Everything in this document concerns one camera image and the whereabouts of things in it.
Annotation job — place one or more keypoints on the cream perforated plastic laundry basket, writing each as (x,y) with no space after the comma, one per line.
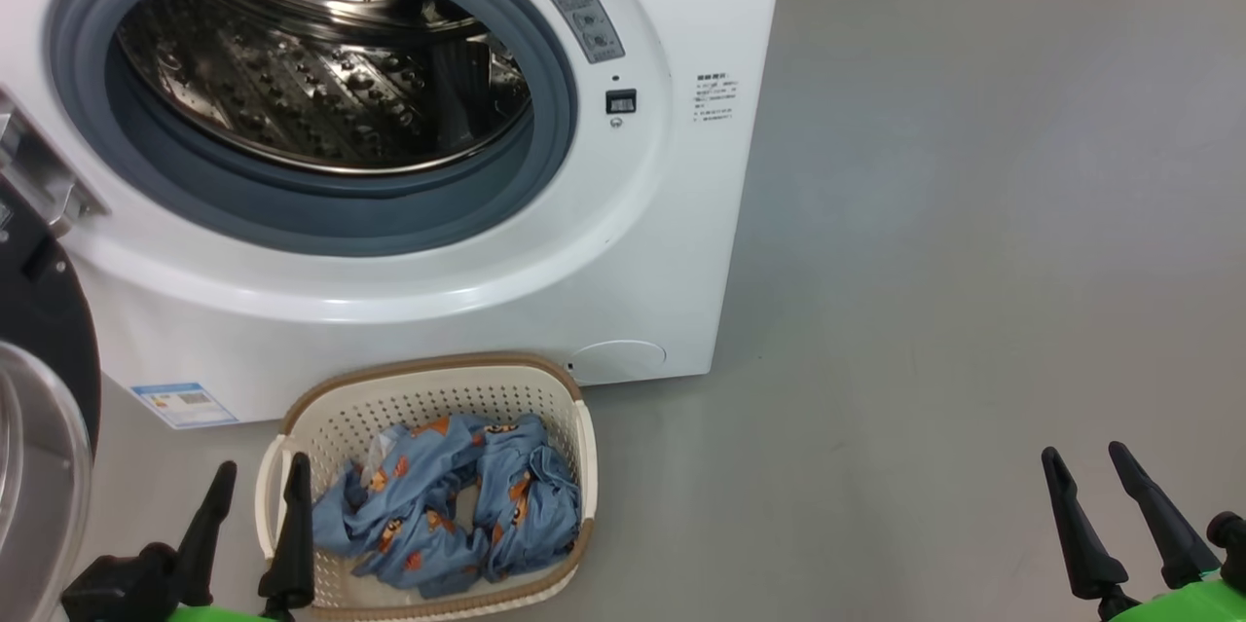
(370,408)

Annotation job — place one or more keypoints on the silver door hinge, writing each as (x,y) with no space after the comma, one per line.
(44,174)

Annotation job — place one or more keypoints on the small printed text label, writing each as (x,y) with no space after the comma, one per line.
(715,96)

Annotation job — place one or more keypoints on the blue garment with orange print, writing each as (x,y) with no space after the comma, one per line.
(409,495)
(535,495)

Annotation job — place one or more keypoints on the grey warning sticker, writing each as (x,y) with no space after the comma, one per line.
(581,14)

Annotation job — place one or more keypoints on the blue energy label sticker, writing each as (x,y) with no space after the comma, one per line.
(183,405)

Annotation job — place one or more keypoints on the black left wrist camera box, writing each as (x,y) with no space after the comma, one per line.
(122,588)

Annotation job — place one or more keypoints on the white front-load washing machine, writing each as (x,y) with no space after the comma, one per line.
(438,301)

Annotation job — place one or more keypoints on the black round glass washer door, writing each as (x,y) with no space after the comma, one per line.
(44,330)

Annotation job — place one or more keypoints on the black door lock slot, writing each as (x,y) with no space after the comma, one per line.
(621,101)

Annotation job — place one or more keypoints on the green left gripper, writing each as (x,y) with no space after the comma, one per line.
(214,615)

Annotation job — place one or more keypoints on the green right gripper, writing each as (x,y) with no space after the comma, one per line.
(1197,604)

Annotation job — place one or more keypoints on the round white filter cover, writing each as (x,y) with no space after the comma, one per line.
(618,362)

